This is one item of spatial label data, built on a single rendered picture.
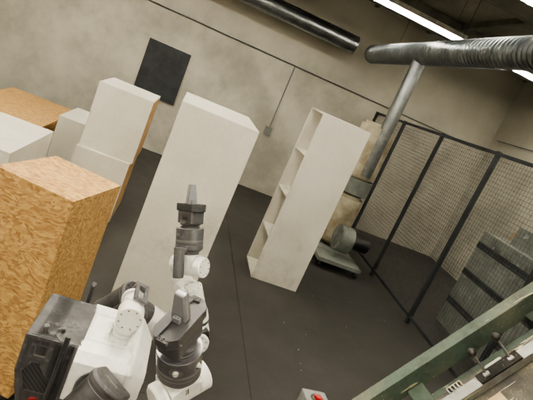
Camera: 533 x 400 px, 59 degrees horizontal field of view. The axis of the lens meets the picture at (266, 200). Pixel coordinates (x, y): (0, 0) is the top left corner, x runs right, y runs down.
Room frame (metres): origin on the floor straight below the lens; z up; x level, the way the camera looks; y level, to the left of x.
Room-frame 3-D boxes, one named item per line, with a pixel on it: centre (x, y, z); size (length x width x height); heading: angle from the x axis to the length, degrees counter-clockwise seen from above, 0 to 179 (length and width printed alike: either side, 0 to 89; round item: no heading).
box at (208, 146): (3.87, 0.64, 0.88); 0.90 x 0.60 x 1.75; 13
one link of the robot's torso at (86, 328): (1.08, 0.27, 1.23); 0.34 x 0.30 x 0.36; 13
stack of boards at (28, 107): (6.28, 3.68, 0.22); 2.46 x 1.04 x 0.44; 13
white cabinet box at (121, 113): (5.30, 1.89, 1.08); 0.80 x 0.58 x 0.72; 13
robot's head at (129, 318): (1.09, 0.20, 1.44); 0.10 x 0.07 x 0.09; 16
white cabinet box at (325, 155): (5.50, -0.41, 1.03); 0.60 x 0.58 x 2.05; 13
